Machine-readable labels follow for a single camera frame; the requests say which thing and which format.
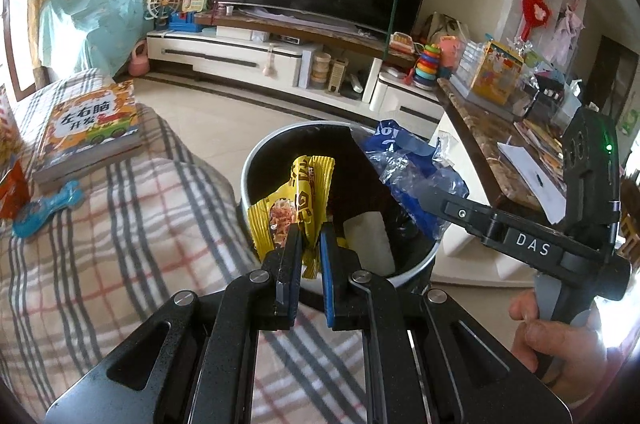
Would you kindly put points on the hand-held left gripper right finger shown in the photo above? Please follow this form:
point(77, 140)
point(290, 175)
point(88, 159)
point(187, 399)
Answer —
point(327, 274)

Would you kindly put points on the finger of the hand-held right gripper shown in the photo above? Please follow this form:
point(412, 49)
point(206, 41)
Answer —
point(470, 215)

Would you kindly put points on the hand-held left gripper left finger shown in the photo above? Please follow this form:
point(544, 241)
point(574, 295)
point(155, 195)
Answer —
point(289, 264)

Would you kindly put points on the yellow snack wrapper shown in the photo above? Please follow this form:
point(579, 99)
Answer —
point(295, 204)

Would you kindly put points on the blue plastic bag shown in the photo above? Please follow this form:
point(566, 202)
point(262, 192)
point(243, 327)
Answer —
point(400, 159)

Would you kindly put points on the person's right hand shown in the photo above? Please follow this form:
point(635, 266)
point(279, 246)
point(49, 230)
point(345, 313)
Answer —
point(565, 354)

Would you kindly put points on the white low cabinet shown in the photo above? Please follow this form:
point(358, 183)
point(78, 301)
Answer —
point(465, 224)

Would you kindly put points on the white paper piece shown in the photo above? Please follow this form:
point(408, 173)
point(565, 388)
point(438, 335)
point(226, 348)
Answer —
point(370, 241)

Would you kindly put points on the white paper sheet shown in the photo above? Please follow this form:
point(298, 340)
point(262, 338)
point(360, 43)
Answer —
point(535, 174)

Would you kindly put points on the marble counter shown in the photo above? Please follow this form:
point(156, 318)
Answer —
point(480, 129)

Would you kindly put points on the black storage box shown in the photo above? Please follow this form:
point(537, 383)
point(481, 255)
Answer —
point(550, 97)

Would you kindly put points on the colourful cardboard box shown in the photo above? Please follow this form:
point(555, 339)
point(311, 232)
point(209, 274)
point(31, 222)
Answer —
point(497, 72)

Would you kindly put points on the clear plastic organizer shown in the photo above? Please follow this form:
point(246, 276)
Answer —
point(472, 59)

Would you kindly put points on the pink hanging garment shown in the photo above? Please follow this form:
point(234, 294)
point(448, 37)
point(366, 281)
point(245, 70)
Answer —
point(567, 29)

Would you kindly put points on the yellow red toy bus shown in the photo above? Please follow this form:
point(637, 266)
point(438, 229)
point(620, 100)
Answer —
point(401, 43)

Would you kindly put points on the beige bag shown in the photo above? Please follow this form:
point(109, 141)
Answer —
point(445, 29)

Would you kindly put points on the metal grater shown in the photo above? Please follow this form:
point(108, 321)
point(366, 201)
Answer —
point(339, 74)

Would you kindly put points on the wooden stacking cups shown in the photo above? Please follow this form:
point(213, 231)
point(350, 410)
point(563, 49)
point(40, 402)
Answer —
point(321, 69)

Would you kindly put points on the white TV cabinet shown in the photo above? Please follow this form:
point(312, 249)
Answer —
point(225, 54)

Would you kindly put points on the colourful children's book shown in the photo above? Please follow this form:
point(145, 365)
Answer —
point(90, 124)

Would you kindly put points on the blue bone toy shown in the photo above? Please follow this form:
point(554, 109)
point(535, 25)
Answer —
point(45, 209)

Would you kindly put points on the pink toy watering can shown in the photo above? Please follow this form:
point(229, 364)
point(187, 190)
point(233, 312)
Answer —
point(138, 62)

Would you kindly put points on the blue toy block base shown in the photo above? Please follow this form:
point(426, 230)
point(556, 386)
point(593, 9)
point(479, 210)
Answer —
point(182, 23)

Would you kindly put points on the red white carton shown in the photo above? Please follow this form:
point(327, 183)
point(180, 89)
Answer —
point(12, 191)

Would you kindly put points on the toy ferris wheel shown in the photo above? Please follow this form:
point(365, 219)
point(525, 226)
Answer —
point(164, 4)

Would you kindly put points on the teal furniture cover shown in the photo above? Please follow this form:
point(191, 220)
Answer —
point(95, 24)

